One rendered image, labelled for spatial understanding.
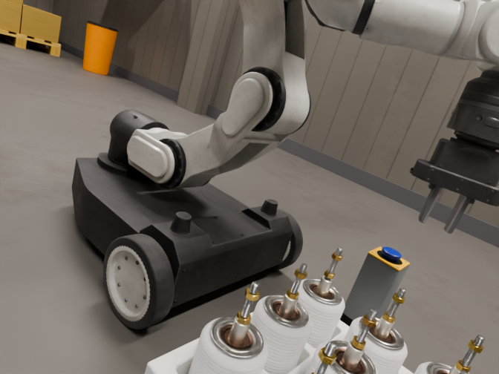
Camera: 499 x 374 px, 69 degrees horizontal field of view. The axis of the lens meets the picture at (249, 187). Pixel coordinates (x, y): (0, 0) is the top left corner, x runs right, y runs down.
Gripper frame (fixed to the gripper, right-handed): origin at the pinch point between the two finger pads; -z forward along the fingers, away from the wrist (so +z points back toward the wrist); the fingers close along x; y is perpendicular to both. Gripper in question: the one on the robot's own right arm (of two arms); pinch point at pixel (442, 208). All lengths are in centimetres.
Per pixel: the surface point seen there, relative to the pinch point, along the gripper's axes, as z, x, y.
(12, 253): -49, -83, -2
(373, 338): -23.2, -0.9, -2.7
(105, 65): -38, -356, 306
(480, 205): -28, 60, 219
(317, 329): -28.3, -9.3, -0.4
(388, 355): -23.9, 1.8, -4.2
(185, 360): -30.6, -24.7, -19.3
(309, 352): -30.6, -9.1, -3.9
